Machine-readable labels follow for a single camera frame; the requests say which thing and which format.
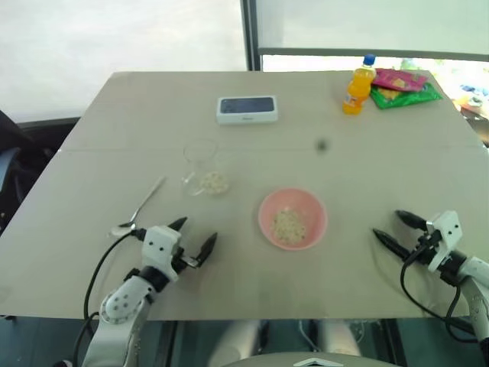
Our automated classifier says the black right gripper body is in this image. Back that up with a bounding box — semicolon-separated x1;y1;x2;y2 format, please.
412;228;444;265

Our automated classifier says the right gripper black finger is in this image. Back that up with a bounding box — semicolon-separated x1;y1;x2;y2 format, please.
395;209;429;232
372;228;416;263

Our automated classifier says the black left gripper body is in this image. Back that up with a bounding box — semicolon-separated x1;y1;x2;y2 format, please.
170;246;202;274

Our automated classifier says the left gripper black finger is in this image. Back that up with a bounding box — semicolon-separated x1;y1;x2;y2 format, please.
194;232;219;268
166;216;189;232

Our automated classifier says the silver metal spoon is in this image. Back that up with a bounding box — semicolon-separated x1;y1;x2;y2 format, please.
109;175;167;238

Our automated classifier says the clear glass mug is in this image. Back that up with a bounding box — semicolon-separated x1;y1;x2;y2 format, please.
180;138;232;198

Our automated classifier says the pink plastic bowl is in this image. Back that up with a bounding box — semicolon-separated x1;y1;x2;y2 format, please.
257;187;329;252

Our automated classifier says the silver robot left leg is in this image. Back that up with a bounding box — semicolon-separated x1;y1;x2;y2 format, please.
208;320;264;367

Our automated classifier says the silver robot leg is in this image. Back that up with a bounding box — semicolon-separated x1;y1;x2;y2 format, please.
317;320;362;359
208;320;264;367

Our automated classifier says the silver robot right leg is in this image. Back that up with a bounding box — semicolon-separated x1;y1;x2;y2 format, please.
317;320;362;359

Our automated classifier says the green snack packet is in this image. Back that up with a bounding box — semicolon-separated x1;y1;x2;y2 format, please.
369;80;443;110

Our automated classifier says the white phone box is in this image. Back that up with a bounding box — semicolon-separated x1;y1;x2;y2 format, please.
216;95;279;126

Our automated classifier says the orange soda bottle blue cap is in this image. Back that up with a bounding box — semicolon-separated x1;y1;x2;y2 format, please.
342;54;377;116

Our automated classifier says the pink snack packet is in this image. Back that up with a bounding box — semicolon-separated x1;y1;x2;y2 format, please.
371;67;428;93

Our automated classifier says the grey robot torso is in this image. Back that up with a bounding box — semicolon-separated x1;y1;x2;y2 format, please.
223;351;402;367

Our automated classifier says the dark office chair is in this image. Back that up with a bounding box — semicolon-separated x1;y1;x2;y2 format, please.
0;109;82;236

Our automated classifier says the white roller blind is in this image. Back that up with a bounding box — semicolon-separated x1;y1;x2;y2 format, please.
254;0;489;61

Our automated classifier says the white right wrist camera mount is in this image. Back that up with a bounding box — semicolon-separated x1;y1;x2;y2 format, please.
424;209;460;273

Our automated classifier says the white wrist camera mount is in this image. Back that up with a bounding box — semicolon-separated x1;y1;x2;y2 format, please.
424;209;460;273
141;225;183;283

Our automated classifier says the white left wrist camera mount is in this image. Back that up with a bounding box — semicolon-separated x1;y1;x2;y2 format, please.
141;225;183;283

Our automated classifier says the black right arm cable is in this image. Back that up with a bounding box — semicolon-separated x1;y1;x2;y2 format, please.
400;244;479;343

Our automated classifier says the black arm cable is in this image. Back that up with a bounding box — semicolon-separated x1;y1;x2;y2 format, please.
400;244;479;343
73;228;148;364

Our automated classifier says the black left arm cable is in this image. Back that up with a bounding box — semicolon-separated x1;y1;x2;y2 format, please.
73;228;148;364

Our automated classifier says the grey window frame post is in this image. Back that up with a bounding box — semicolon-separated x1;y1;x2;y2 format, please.
240;0;264;72

